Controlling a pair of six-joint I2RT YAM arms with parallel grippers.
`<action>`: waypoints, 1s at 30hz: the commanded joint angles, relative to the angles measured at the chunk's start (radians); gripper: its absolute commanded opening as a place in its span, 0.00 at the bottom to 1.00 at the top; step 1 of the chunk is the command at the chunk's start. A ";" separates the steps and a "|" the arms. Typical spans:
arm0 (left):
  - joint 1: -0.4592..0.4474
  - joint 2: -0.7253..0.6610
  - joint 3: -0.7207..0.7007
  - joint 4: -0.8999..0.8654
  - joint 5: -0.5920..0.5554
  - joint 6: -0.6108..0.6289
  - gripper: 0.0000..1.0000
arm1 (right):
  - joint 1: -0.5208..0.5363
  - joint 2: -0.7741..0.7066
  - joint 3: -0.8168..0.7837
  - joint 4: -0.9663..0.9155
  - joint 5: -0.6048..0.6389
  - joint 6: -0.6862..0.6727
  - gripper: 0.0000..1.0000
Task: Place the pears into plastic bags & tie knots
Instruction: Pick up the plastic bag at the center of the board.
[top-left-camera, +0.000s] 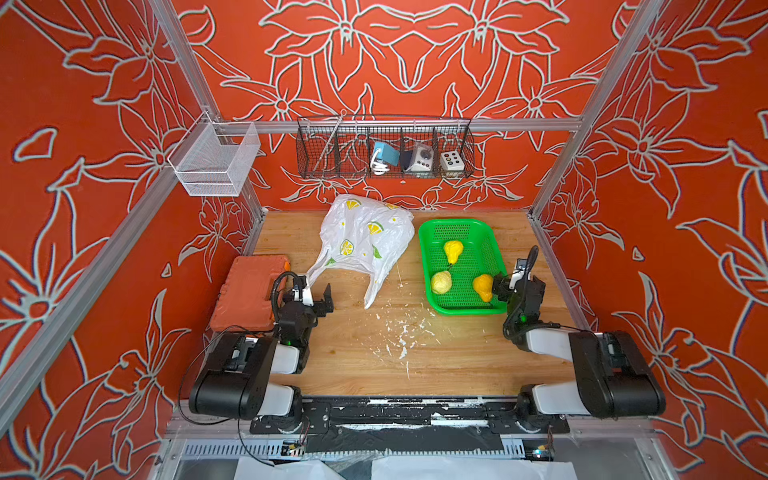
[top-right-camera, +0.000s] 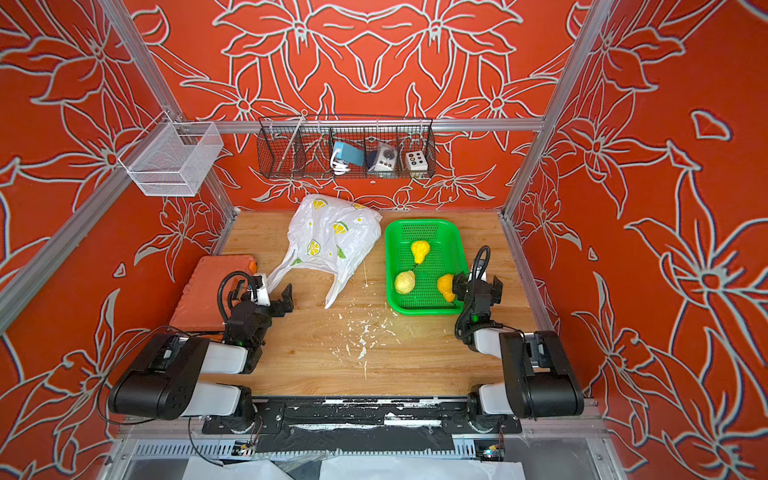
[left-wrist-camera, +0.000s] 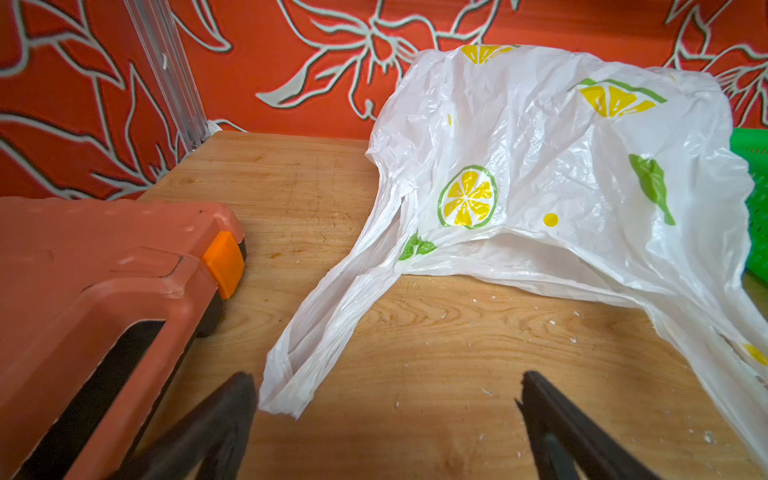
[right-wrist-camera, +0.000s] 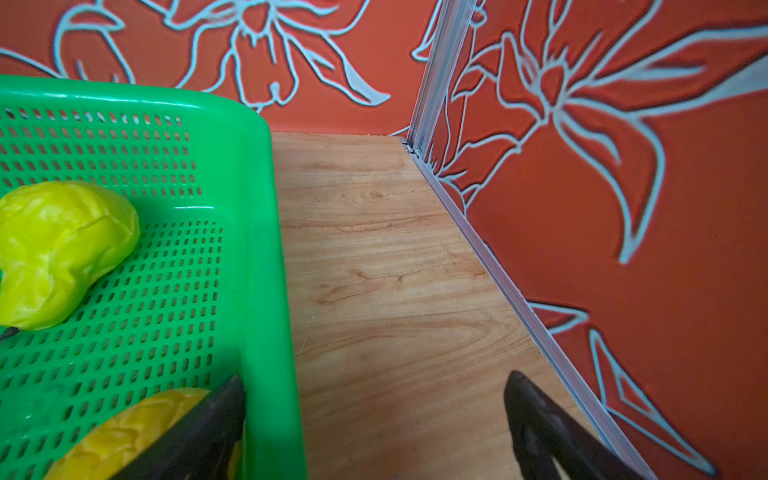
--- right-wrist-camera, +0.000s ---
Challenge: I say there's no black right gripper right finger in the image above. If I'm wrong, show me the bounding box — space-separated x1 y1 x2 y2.
504 371 640 479

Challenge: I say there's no yellow-orange plastic pear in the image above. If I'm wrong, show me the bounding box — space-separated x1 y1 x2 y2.
45 388 213 479

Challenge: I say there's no yellow-green plastic pear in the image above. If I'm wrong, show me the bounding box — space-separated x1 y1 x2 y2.
1 181 140 331

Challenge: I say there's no green perforated plastic basket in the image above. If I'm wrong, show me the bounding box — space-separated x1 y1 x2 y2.
1 76 307 479

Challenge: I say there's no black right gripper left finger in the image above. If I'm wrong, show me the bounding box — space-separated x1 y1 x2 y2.
113 375 246 479

